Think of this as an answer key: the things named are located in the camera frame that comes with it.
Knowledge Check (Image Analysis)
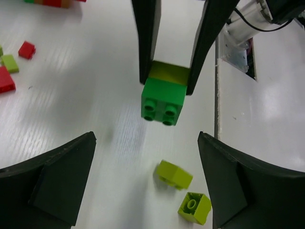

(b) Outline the multicolour lego brick stack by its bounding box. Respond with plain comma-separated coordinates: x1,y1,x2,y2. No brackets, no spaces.
24,0,87,9

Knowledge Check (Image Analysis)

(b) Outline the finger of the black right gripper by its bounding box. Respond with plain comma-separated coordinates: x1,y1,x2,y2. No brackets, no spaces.
186,0,238,95
132,0,161,85

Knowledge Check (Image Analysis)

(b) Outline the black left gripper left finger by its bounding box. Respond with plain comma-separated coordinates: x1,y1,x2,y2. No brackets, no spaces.
0,132,96,229

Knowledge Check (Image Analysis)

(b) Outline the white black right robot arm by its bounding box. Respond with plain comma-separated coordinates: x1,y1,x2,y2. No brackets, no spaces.
132,0,305,95

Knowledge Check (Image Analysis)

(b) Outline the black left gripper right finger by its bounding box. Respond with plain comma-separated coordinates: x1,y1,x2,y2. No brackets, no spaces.
198,132,305,229

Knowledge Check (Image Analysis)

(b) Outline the small lime lego brick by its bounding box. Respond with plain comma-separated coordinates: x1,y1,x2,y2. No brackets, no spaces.
0,54,19,73

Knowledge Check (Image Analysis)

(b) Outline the lime 2x2 lego brick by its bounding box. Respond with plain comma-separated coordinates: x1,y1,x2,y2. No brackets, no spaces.
148,61,190,86

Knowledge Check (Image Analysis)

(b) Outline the white raised front panel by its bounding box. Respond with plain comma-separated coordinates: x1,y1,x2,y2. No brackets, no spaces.
217,21,305,171

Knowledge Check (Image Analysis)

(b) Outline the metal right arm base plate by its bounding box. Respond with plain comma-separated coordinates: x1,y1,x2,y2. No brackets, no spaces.
217,31,257,80

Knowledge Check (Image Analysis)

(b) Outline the dark green 2x2 lego brick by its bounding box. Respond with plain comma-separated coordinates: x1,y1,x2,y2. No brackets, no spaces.
141,78,187,126

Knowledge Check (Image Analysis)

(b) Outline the small red sloped lego brick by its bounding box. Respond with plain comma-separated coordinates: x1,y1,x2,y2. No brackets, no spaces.
0,66,16,93

